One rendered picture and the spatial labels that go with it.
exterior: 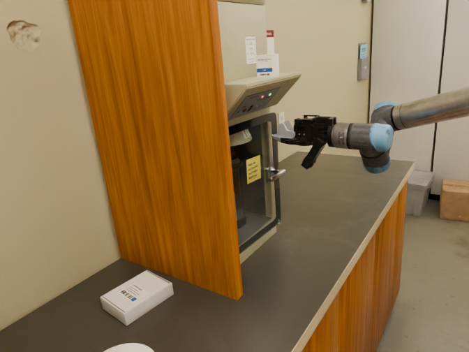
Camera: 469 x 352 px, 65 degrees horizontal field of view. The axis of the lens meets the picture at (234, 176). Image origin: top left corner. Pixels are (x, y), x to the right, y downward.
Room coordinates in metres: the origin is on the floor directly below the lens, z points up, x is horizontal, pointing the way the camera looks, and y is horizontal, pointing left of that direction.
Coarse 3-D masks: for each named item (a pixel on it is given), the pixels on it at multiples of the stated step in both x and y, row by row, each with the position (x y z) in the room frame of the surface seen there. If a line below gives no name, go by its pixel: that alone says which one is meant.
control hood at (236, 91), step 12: (300, 72) 1.16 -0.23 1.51; (228, 84) 0.95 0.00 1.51; (240, 84) 0.92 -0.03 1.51; (252, 84) 0.92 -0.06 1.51; (264, 84) 0.97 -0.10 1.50; (276, 84) 1.04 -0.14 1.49; (288, 84) 1.12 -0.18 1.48; (228, 96) 0.93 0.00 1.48; (240, 96) 0.91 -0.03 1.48; (276, 96) 1.14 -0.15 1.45; (228, 108) 0.93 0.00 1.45; (264, 108) 1.13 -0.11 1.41; (228, 120) 0.98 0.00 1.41
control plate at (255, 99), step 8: (280, 88) 1.09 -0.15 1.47; (248, 96) 0.95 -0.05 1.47; (256, 96) 0.99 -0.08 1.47; (264, 96) 1.04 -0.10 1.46; (272, 96) 1.10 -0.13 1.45; (240, 104) 0.95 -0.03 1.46; (248, 104) 1.00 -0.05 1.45; (256, 104) 1.04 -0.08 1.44; (264, 104) 1.10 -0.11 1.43; (240, 112) 1.00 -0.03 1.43; (248, 112) 1.05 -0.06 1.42
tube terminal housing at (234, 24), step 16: (224, 16) 1.04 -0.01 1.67; (240, 16) 1.11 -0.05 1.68; (256, 16) 1.18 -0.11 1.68; (224, 32) 1.04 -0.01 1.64; (240, 32) 1.10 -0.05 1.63; (256, 32) 1.17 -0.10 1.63; (224, 48) 1.03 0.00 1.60; (240, 48) 1.10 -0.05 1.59; (256, 48) 1.17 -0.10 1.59; (224, 64) 1.03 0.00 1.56; (240, 64) 1.09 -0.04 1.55; (224, 80) 1.02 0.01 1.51; (256, 112) 1.15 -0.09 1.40; (240, 256) 1.03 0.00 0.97
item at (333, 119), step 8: (296, 120) 1.08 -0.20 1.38; (304, 120) 1.07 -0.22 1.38; (312, 120) 1.11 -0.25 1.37; (320, 120) 1.07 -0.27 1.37; (328, 120) 1.04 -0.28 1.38; (296, 128) 1.09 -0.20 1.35; (304, 128) 1.07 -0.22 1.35; (312, 128) 1.07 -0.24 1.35; (320, 128) 1.06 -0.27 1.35; (328, 128) 1.04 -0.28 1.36; (296, 136) 1.09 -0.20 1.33; (304, 136) 1.07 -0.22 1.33; (312, 136) 1.07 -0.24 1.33; (320, 136) 1.06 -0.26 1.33; (328, 136) 1.03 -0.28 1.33; (304, 144) 1.08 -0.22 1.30; (312, 144) 1.07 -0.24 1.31; (328, 144) 1.03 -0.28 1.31
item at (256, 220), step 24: (264, 120) 1.14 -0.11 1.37; (240, 144) 1.04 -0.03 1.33; (264, 144) 1.14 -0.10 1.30; (240, 168) 1.03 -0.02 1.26; (264, 168) 1.13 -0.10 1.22; (240, 192) 1.02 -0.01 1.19; (264, 192) 1.12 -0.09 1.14; (240, 216) 1.02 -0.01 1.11; (264, 216) 1.12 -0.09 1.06; (240, 240) 1.01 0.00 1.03
